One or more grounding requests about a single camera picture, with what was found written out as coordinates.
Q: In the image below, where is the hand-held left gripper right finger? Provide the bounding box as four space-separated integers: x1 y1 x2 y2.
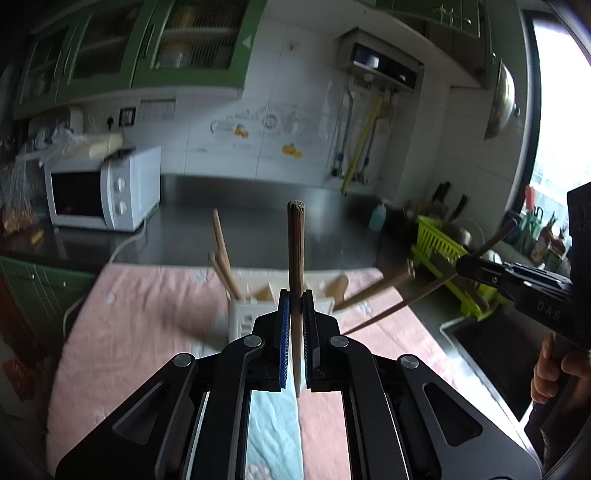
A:
301 290 542 480

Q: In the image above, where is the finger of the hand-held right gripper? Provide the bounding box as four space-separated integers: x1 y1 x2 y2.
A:
501 261 574 285
455 255 523 299

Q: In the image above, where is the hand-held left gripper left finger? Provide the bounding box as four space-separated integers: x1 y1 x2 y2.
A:
55 288 293 480

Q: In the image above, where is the cream plastic chopstick holder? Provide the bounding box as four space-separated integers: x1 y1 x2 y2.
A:
210 269 352 355

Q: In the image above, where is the person's right hand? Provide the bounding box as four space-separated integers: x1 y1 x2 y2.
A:
530 332 591 407

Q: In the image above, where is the green plastic dish rack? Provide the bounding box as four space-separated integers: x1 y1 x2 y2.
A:
411 215 513 321

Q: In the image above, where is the dark kitchen sink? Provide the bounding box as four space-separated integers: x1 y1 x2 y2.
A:
438 302 555 423

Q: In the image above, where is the blue plastic bottle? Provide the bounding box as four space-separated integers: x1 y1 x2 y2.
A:
368 199 389 233

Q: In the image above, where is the pink and teal towel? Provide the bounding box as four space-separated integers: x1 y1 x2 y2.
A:
46 265 467 480

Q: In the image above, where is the hanging metal wok lid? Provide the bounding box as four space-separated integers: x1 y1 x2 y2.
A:
484 58 520 141

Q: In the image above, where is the white microwave oven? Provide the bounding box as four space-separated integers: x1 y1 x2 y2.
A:
44 145 162 233

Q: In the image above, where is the green base cabinet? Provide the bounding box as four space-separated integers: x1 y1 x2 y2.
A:
0 256 95 370

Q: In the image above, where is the clear plastic bag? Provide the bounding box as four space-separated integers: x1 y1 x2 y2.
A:
44 124 125 162

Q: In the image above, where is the bag of orange snacks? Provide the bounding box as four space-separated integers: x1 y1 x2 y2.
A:
0 157 47 236

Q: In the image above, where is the yellow hose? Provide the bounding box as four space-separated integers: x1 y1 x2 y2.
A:
341 95 384 197

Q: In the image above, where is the white microwave power cable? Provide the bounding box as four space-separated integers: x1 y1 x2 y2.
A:
62 217 151 342

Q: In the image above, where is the grey hose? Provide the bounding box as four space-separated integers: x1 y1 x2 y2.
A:
331 88 356 178

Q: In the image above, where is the grey wall water heater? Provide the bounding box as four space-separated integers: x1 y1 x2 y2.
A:
339 28 424 93

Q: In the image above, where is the green wall cabinet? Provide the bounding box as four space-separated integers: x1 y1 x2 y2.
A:
13 0 269 121
376 0 497 88

